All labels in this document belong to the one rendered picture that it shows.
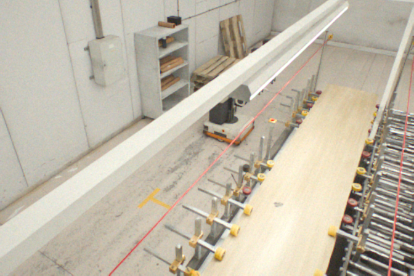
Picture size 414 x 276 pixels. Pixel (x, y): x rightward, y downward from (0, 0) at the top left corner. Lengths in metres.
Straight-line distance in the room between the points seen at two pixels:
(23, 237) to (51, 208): 0.08
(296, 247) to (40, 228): 2.21
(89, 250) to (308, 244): 2.29
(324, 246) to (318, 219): 0.27
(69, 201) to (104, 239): 3.18
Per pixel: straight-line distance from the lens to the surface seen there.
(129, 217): 4.10
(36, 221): 0.77
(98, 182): 0.82
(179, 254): 2.40
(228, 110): 5.13
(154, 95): 5.46
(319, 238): 2.84
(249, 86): 1.46
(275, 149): 3.98
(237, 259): 2.58
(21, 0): 4.13
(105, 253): 3.84
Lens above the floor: 2.98
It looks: 31 degrees down
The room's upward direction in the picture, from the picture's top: 1 degrees clockwise
